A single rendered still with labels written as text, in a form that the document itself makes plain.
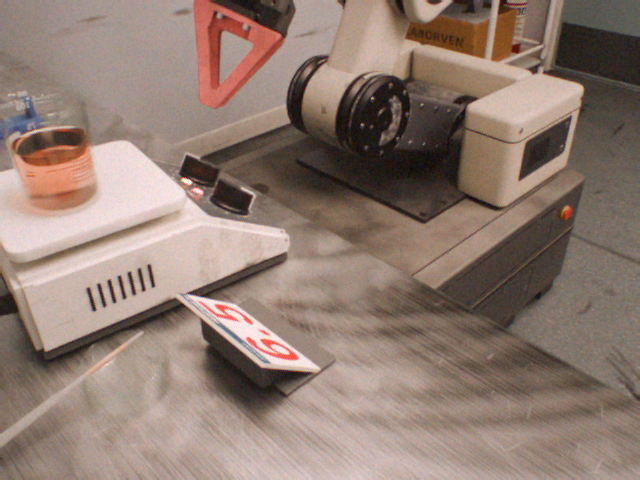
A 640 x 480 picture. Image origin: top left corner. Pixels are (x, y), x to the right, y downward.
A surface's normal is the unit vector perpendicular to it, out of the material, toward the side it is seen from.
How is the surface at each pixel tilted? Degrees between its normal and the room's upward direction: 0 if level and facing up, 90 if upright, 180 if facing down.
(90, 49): 90
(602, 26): 90
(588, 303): 0
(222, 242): 90
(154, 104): 90
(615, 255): 0
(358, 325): 0
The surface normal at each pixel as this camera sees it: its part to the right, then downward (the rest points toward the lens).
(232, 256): 0.59, 0.44
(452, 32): -0.68, 0.44
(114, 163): -0.01, -0.83
